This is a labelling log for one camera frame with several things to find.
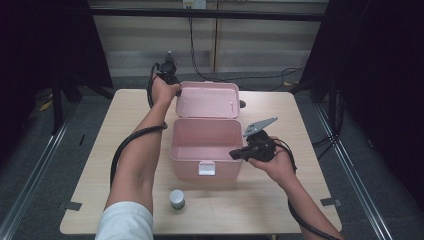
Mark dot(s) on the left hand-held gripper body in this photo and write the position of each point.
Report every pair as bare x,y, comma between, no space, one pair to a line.
169,68

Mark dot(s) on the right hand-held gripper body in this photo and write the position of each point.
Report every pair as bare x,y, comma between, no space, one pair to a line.
263,146

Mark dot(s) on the pink storage box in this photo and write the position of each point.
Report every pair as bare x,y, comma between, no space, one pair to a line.
206,140

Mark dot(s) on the small white-lidded jar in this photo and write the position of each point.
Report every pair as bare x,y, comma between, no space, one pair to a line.
177,197

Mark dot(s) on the person's left hand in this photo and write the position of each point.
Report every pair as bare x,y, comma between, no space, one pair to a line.
163,93

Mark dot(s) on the person's right hand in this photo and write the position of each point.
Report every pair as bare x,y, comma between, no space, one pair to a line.
280,166

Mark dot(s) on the dark round table grommet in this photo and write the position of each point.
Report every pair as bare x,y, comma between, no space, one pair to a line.
243,104

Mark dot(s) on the black horizontal bar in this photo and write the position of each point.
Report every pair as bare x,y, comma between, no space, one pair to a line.
206,14

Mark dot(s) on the grey tape strip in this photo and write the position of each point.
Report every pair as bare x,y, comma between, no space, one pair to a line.
331,202
73,206

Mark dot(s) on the small black floor tape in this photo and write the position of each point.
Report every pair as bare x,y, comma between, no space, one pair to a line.
82,140

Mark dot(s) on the black metal stand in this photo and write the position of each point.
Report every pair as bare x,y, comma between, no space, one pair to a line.
57,106

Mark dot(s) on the black curtain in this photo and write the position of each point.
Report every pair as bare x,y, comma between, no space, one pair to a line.
43,43
376,83

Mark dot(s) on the yellow floor tape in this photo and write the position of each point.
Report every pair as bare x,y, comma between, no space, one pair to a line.
45,106

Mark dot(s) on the person's white sleeve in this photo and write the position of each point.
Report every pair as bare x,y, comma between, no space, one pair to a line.
125,221

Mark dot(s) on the white wall socket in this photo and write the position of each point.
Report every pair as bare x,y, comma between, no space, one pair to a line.
194,3

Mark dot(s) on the metal floor rail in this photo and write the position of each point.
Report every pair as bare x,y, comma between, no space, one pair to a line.
36,166
353,173

